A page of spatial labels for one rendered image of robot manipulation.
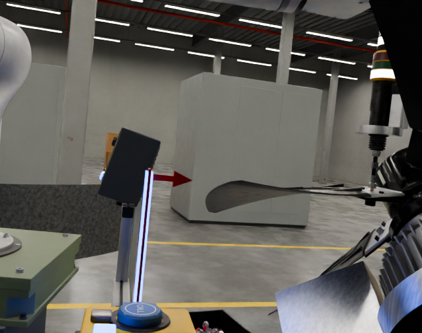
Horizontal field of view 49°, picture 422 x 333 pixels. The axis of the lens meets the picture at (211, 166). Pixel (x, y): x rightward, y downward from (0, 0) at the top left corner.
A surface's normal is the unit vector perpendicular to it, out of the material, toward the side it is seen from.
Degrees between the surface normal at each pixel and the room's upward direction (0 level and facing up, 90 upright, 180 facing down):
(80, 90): 90
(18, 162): 90
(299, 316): 55
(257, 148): 90
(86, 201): 90
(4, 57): 107
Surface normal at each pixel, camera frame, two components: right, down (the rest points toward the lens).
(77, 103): 0.29, 0.08
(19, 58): 0.91, 0.21
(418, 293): -0.87, -0.30
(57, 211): 0.72, 0.11
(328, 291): -0.51, -0.59
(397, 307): -0.97, -0.12
